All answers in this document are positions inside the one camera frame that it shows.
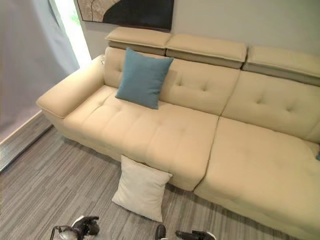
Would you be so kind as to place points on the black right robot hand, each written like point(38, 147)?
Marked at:
point(192, 235)

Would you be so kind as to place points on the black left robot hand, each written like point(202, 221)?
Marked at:
point(86, 226)

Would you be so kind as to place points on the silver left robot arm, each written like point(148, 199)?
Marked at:
point(63, 232)

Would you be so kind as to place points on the cream leather sofa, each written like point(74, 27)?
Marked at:
point(190, 140)

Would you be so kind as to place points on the cream sofa headrest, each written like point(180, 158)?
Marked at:
point(140, 37)
point(282, 60)
point(205, 47)

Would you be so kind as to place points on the white square cushion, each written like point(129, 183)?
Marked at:
point(141, 187)

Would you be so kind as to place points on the metal floor track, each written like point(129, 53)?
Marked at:
point(17, 156)

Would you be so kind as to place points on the teal cushion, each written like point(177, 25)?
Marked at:
point(318, 156)

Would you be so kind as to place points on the blue square cushion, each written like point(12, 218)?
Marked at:
point(142, 77)

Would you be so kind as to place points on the sheer grey curtain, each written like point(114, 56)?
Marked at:
point(30, 62)

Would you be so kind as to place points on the bright window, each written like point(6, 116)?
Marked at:
point(72, 27)

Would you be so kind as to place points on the silver sofa control switch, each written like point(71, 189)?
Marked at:
point(102, 61)

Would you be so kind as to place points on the framed abstract wall painting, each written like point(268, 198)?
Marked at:
point(130, 11)

